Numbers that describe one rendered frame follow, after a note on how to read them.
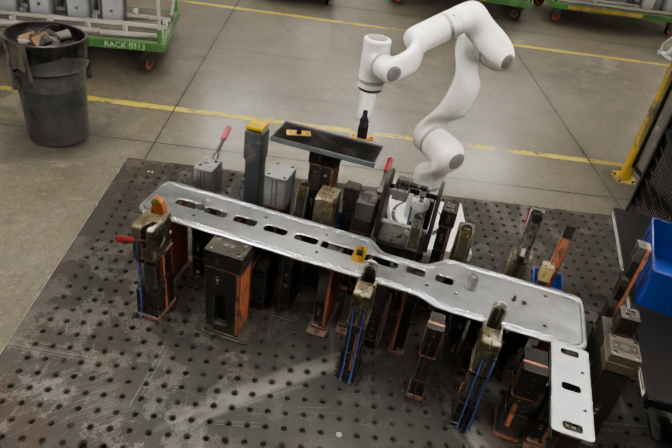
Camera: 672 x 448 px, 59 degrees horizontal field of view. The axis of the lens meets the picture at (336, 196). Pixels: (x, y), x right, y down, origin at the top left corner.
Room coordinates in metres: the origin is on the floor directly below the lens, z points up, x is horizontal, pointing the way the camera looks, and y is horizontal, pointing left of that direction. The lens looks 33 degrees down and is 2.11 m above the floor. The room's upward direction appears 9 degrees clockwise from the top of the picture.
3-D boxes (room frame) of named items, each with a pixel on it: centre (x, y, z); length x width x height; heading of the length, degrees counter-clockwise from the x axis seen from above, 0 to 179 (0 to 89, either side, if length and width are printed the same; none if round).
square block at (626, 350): (1.11, -0.79, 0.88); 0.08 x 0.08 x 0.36; 77
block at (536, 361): (1.10, -0.58, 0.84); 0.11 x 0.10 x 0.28; 167
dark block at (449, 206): (1.56, -0.36, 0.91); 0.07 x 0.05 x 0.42; 167
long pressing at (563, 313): (1.40, -0.08, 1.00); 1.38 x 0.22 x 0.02; 77
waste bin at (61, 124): (3.47, 1.94, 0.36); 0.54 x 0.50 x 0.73; 3
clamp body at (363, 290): (1.22, -0.12, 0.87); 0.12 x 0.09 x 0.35; 167
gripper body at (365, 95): (1.75, -0.06, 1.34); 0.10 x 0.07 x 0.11; 177
